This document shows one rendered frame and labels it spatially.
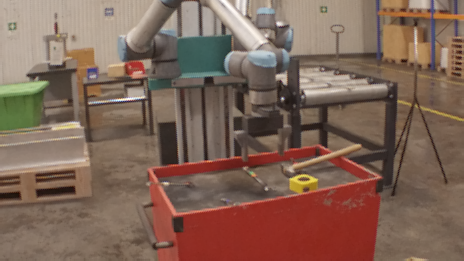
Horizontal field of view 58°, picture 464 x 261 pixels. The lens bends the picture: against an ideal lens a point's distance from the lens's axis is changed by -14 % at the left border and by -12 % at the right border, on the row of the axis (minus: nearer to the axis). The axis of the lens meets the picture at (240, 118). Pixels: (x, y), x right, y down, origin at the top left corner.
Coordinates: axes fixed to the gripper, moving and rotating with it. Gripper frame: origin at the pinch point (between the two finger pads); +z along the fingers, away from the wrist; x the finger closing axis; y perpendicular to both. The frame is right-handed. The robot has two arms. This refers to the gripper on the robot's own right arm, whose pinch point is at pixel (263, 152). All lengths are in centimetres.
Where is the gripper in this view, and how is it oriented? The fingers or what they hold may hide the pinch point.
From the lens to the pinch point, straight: 161.8
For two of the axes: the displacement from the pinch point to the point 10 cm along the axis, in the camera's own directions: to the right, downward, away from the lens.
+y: -3.6, -2.3, 9.1
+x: -9.3, 1.1, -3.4
